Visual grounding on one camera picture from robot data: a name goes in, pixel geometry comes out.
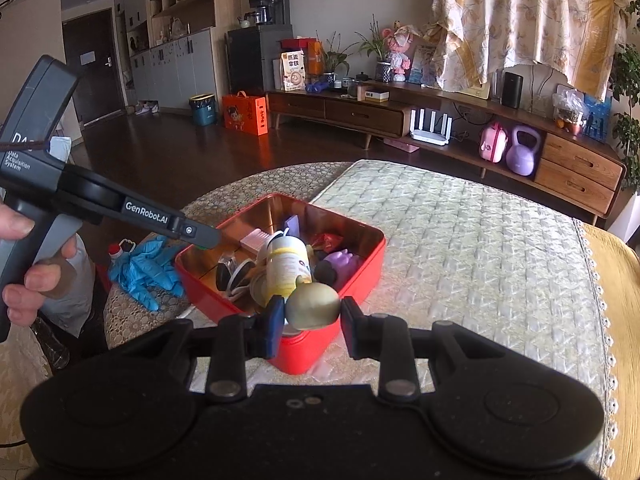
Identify dark wooden door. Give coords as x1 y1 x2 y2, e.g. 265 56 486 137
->
62 8 126 123

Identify blue rubber gloves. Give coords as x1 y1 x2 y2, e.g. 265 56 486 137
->
107 234 186 311

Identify pink doll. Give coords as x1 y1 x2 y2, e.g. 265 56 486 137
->
382 21 418 82

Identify red capped bottle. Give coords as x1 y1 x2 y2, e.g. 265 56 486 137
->
107 240 138 261

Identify beige lace tablecloth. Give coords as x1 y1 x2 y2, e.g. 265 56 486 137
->
0 160 356 411

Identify small green potted plant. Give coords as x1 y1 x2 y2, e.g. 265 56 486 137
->
320 30 358 86

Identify orange gift box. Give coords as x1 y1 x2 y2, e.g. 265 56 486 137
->
221 91 268 136

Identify tall green plant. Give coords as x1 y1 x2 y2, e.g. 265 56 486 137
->
612 42 640 191

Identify black speaker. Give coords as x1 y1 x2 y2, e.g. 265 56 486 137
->
501 71 524 109

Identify white router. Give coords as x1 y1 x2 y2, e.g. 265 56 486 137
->
410 107 453 147

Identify pink toy suitcase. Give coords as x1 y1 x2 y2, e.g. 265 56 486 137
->
479 121 510 163

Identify person's grey clothing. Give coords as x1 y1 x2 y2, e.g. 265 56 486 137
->
37 250 96 338

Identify quilted cream mat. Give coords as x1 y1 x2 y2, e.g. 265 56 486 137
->
190 159 613 480

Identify blue picture book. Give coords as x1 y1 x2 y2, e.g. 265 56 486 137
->
407 44 436 86

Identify red tin box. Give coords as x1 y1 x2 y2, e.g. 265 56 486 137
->
174 192 387 376

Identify light wooden drawer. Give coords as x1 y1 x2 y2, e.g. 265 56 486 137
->
534 159 616 215
542 132 626 191

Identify floral yellow sheet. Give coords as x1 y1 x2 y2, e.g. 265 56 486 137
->
431 0 628 92

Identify orange paper bag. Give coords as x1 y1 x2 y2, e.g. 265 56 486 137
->
306 39 325 76

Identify white coffee powder bag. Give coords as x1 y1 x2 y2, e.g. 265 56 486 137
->
280 51 307 92

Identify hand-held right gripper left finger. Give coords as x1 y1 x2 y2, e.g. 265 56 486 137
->
115 296 287 403

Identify pink flat box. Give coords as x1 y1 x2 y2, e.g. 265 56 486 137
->
382 137 421 153

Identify white plastic bottle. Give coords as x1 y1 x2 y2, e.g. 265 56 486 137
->
250 232 316 318

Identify white planter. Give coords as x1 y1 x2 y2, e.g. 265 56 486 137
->
607 187 640 243

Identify clear plastic bag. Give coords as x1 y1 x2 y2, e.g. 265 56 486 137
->
552 85 587 136

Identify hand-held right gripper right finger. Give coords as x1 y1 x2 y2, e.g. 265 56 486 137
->
341 296 506 403

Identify purple spiky toy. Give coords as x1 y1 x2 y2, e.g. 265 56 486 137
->
312 249 363 291

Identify white sunglasses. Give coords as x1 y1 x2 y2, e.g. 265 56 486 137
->
215 255 261 303

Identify potted orchid plant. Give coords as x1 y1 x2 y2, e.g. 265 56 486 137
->
357 15 393 83

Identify black coffee machine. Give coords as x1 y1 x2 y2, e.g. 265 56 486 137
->
248 0 291 27

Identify teal trash bin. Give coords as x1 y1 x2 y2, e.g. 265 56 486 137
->
188 92 218 127

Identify person's left hand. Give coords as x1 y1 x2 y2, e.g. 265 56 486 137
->
0 201 80 321

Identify pale pink comb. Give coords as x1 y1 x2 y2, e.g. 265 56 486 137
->
240 228 273 251

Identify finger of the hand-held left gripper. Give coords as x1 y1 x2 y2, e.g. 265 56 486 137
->
117 192 222 252

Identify dark grey fridge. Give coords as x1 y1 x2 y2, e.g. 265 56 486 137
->
226 24 294 107

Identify purple kettlebell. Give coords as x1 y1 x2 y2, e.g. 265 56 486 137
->
506 125 543 177

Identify grey wall cabinets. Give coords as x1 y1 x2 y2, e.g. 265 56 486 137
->
114 0 216 111

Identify wooden TV cabinet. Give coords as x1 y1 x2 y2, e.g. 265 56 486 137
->
265 80 628 226

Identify blue picture card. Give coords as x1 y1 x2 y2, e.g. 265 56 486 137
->
582 94 613 142

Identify red snack packet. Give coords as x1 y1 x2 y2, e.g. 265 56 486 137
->
312 232 346 253

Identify yellow tablecloth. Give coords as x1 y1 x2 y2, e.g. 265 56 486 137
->
575 222 640 480

